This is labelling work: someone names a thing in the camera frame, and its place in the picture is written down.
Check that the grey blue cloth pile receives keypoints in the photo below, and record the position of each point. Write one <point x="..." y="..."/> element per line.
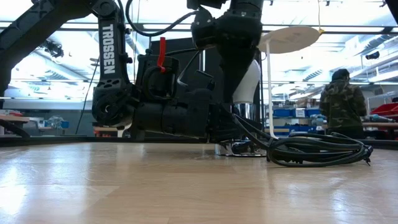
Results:
<point x="376" y="118"/>

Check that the black ceiling camera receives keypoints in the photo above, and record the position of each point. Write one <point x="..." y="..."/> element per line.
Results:
<point x="53" y="49"/>

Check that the person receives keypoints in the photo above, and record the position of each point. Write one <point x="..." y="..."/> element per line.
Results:
<point x="342" y="102"/>

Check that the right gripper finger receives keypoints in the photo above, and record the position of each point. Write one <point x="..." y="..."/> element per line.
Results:
<point x="234" y="71"/>

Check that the white round pedestal table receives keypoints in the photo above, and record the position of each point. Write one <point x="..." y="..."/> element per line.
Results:
<point x="287" y="39"/>

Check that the black table edge rail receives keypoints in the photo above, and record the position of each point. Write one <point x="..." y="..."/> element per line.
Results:
<point x="62" y="140"/>

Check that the black overhead frame beam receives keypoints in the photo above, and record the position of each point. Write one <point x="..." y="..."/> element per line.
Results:
<point x="387" y="30"/>

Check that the blue storage bin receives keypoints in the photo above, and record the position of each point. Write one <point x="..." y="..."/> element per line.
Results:
<point x="281" y="112"/>
<point x="314" y="112"/>

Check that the white cylindrical bin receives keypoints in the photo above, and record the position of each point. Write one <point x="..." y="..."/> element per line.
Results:
<point x="122" y="132"/>

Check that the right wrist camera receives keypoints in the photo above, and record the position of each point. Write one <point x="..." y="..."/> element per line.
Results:
<point x="203" y="29"/>

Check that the chrome lamp base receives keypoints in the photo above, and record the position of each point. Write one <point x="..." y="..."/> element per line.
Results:
<point x="244" y="110"/>

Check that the red storage bin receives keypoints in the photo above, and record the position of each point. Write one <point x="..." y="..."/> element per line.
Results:
<point x="387" y="109"/>

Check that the white LED lightbulb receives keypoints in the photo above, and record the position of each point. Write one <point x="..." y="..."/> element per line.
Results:
<point x="250" y="84"/>

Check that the black ceiling device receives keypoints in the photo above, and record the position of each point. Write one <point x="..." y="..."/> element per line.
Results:
<point x="372" y="55"/>

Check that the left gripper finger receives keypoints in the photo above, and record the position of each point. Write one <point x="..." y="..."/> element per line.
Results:
<point x="227" y="130"/>

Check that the black folding room divider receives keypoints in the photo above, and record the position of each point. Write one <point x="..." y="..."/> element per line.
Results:
<point x="174" y="45"/>

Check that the blue storage crate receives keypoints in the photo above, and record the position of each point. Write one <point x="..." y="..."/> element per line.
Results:
<point x="303" y="128"/>

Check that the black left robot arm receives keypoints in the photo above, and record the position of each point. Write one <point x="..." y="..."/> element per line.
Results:
<point x="107" y="46"/>

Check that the blue plastic item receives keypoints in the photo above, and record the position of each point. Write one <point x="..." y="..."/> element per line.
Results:
<point x="60" y="124"/>

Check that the wooden shelf with red items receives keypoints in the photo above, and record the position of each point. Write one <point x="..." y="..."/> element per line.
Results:
<point x="104" y="132"/>

